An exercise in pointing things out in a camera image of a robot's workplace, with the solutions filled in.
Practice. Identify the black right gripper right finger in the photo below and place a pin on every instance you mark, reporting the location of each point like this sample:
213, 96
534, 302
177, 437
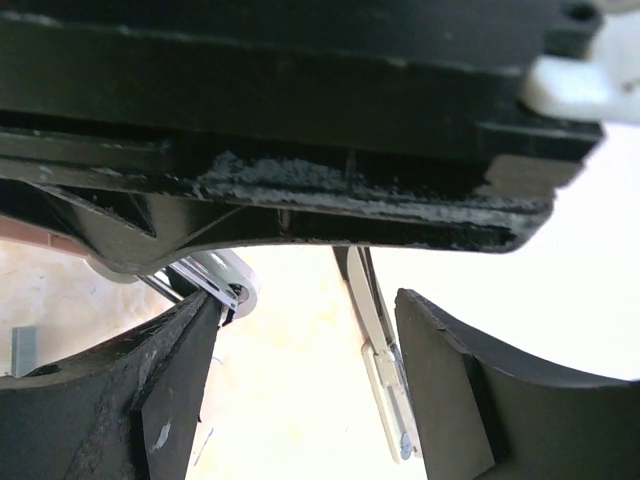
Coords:
487, 410

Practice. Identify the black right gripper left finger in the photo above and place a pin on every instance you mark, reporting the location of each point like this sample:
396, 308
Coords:
126, 408

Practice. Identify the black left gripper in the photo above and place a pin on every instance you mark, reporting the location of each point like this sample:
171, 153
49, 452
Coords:
399, 98

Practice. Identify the large black chrome stapler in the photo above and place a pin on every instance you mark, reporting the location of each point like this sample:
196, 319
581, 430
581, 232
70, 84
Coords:
380, 352

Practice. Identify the grey staple strip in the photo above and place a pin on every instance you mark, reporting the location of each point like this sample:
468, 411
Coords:
24, 350

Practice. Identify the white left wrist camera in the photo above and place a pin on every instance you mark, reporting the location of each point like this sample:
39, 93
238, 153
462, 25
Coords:
600, 86

